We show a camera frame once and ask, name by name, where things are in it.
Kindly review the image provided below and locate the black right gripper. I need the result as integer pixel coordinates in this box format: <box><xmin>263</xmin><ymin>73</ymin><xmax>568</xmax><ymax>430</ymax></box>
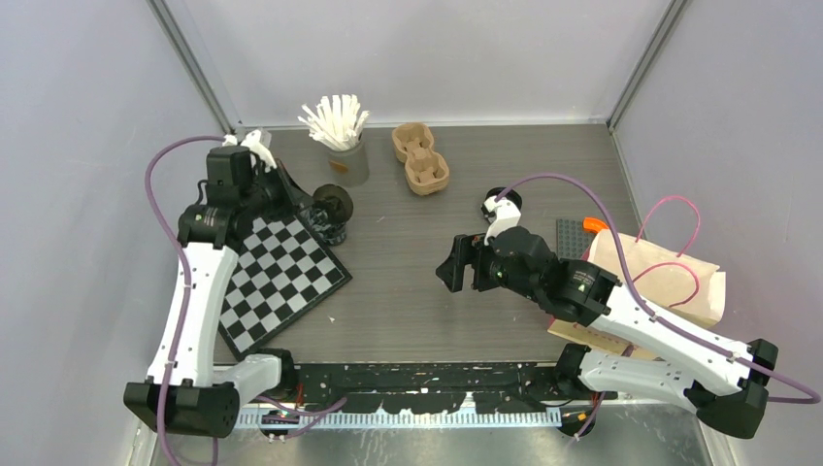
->
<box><xmin>436</xmin><ymin>231</ymin><xmax>541</xmax><ymax>302</ymax></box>

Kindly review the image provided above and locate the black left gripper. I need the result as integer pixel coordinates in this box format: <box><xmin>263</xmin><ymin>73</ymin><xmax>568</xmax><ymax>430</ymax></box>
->
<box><xmin>243</xmin><ymin>158</ymin><xmax>315</xmax><ymax>222</ymax></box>

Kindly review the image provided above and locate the single black coffee cup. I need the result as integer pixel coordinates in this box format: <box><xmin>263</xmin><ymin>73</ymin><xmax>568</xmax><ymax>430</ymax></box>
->
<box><xmin>313</xmin><ymin>183</ymin><xmax>354</xmax><ymax>224</ymax></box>

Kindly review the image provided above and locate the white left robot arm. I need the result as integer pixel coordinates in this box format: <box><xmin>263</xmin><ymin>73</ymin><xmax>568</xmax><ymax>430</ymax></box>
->
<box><xmin>123</xmin><ymin>146</ymin><xmax>298</xmax><ymax>439</ymax></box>

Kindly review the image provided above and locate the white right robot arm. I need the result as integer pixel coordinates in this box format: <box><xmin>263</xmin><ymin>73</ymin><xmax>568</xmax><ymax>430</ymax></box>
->
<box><xmin>436</xmin><ymin>226</ymin><xmax>777</xmax><ymax>439</ymax></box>

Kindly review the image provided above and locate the brown cardboard cup carrier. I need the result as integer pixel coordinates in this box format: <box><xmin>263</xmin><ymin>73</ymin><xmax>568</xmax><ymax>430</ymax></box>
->
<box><xmin>391</xmin><ymin>122</ymin><xmax>450</xmax><ymax>196</ymax></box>

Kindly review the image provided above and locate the stack of black cups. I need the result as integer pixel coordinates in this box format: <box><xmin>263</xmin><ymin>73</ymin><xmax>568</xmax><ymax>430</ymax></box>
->
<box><xmin>308</xmin><ymin>206</ymin><xmax>347</xmax><ymax>247</ymax></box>

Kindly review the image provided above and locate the black white chessboard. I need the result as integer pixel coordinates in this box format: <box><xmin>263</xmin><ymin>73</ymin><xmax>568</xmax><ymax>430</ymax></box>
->
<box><xmin>218</xmin><ymin>212</ymin><xmax>352</xmax><ymax>359</ymax></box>

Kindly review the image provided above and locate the grey straw holder cup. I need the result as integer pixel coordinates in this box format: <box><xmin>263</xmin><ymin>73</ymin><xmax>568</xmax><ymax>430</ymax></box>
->
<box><xmin>326</xmin><ymin>139</ymin><xmax>370</xmax><ymax>187</ymax></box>

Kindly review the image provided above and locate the grey lego baseplate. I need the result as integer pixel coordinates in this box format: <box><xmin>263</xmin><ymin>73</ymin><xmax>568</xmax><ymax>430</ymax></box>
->
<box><xmin>556</xmin><ymin>218</ymin><xmax>595</xmax><ymax>259</ymax></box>

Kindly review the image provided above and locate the white paper straws bundle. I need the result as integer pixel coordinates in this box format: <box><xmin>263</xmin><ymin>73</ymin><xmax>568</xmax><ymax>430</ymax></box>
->
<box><xmin>298</xmin><ymin>94</ymin><xmax>370</xmax><ymax>151</ymax></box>

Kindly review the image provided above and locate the orange small object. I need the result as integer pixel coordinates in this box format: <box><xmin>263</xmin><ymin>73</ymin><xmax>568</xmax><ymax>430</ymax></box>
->
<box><xmin>582</xmin><ymin>217</ymin><xmax>609</xmax><ymax>235</ymax></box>

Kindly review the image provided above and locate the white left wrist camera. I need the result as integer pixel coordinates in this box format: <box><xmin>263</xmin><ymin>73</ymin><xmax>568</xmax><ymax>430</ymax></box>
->
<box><xmin>221</xmin><ymin>128</ymin><xmax>278</xmax><ymax>171</ymax></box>

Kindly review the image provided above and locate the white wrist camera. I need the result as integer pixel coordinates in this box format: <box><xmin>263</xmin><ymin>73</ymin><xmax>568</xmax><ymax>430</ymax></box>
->
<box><xmin>221</xmin><ymin>128</ymin><xmax>278</xmax><ymax>171</ymax></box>
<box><xmin>480</xmin><ymin>196</ymin><xmax>521</xmax><ymax>246</ymax></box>

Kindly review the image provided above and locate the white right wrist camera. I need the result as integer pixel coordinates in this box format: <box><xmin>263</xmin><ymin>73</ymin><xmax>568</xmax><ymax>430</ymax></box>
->
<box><xmin>480</xmin><ymin>196</ymin><xmax>521</xmax><ymax>246</ymax></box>

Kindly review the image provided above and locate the paper bag with pink handles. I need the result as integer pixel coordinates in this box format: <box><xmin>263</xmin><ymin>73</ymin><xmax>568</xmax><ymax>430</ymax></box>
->
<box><xmin>582</xmin><ymin>195</ymin><xmax>726</xmax><ymax>329</ymax></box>

